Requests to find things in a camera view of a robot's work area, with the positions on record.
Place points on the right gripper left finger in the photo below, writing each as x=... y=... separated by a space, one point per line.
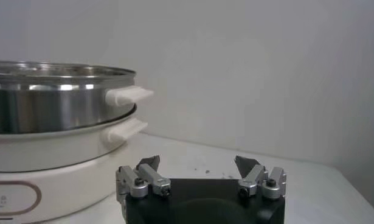
x=153 y=179

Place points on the dark crumb cluster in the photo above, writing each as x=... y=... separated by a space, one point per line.
x=207 y=171

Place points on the perforated steel steamer basket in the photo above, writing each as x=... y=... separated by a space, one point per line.
x=53 y=106

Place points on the white electric cooking pot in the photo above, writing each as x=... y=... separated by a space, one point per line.
x=68 y=170

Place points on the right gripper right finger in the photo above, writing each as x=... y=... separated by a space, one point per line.
x=255 y=178

